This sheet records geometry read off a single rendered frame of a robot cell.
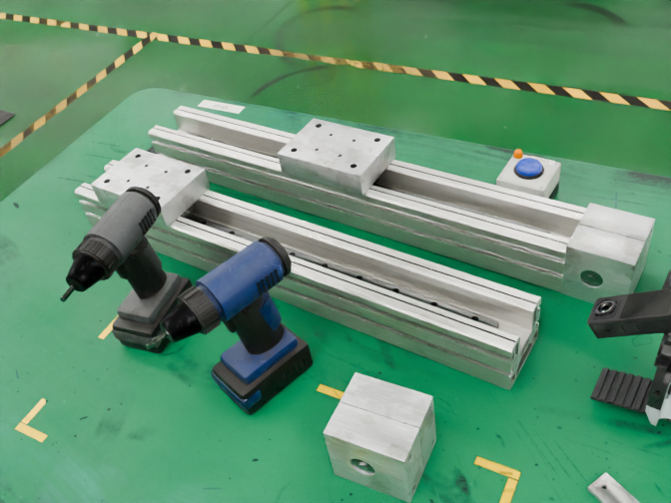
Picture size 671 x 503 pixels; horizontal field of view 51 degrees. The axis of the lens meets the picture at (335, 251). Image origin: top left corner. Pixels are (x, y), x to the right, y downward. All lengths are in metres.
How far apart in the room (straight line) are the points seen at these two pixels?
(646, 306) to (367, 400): 0.32
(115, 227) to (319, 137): 0.39
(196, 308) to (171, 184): 0.39
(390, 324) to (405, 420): 0.19
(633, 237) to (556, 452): 0.31
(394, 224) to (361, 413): 0.40
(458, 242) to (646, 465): 0.40
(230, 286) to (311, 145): 0.41
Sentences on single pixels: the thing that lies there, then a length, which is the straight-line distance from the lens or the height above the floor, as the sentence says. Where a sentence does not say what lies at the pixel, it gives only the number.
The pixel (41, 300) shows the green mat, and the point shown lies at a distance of 1.26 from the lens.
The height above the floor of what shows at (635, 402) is 0.81.
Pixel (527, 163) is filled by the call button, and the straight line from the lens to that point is 1.18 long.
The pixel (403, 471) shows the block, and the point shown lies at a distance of 0.81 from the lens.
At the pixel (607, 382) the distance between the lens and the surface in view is 0.95.
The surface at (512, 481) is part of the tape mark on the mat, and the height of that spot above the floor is 0.78.
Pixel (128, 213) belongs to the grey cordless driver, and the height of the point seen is 0.99.
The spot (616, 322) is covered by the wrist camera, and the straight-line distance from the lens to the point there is 0.83.
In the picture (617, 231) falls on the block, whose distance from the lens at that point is 1.03.
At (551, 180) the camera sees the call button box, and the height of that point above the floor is 0.84.
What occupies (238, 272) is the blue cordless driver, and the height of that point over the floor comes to 1.00.
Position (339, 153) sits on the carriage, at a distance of 1.14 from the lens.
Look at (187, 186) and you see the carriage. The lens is 1.16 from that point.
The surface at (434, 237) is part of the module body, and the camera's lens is 1.11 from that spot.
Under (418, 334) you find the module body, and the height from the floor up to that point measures 0.83.
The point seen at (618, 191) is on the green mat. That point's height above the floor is 0.78.
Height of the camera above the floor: 1.56
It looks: 43 degrees down
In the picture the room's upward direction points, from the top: 11 degrees counter-clockwise
